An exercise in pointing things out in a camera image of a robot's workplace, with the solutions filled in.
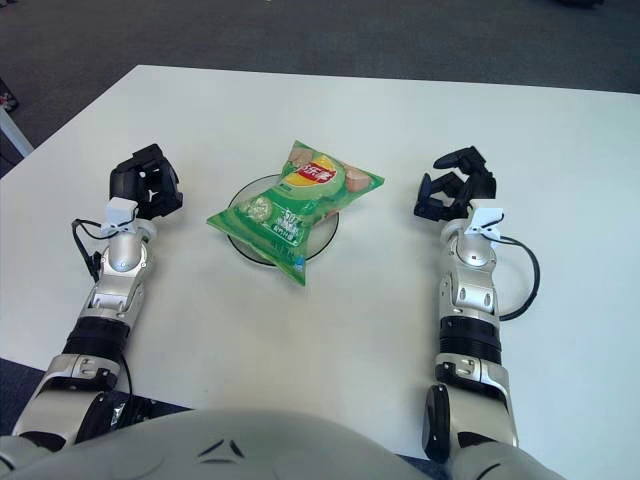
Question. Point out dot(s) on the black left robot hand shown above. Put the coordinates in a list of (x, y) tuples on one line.
[(145, 185)]

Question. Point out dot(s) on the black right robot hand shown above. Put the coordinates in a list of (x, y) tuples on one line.
[(475, 192)]

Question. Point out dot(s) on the green potato chips bag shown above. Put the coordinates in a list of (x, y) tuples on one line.
[(295, 210)]

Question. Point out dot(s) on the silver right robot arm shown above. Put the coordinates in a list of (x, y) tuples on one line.
[(472, 280)]

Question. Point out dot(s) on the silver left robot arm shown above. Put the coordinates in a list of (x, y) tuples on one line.
[(120, 260)]

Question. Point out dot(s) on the white plate with black rim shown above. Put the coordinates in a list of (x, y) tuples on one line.
[(322, 237)]

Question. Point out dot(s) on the white desk leg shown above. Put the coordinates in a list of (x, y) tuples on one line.
[(15, 135)]

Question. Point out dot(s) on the grey robot torso shell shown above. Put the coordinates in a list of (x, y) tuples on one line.
[(225, 450)]

